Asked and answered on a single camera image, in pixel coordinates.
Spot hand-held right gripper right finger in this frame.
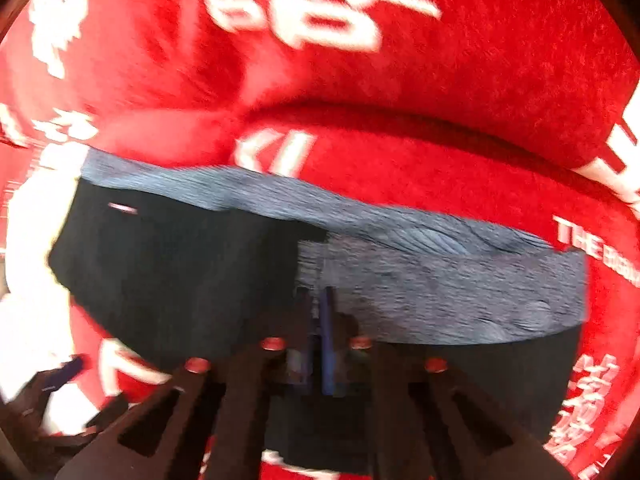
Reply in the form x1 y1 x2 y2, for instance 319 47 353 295
321 286 576 480

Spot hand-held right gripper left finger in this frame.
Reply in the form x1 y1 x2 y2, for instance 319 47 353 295
55 287 322 480

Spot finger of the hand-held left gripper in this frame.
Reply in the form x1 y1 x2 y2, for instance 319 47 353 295
41 356 87 392
84 394 129 435

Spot black pants with blue trim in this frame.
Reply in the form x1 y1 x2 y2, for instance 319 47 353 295
47 147 589 475

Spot red printed blanket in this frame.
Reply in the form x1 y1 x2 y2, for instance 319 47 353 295
0 0 640 480

